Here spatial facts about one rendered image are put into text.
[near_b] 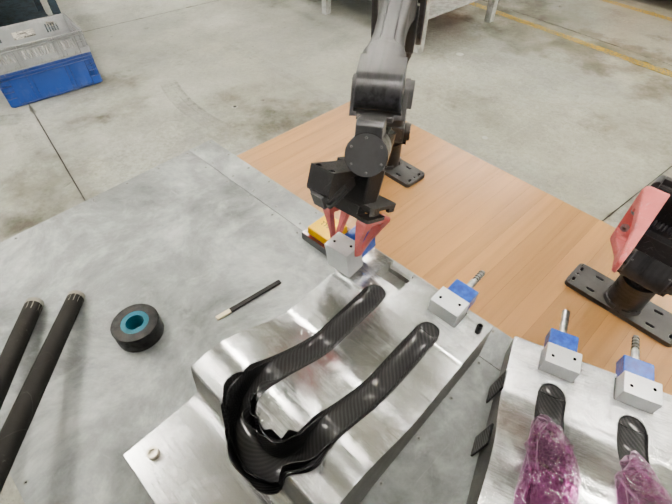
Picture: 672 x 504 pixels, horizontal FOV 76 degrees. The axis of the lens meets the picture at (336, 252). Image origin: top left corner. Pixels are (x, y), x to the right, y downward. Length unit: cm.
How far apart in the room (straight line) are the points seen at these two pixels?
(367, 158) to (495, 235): 50
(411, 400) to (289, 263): 39
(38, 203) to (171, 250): 178
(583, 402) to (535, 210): 49
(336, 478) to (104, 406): 42
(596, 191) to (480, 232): 172
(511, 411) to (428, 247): 39
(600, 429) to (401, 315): 32
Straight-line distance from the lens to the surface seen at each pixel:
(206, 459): 66
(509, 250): 98
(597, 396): 78
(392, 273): 79
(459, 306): 70
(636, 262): 86
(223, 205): 104
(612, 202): 265
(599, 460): 71
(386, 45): 68
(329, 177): 58
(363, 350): 67
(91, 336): 90
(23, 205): 273
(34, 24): 394
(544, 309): 91
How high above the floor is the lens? 147
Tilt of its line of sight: 48 degrees down
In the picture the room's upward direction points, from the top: straight up
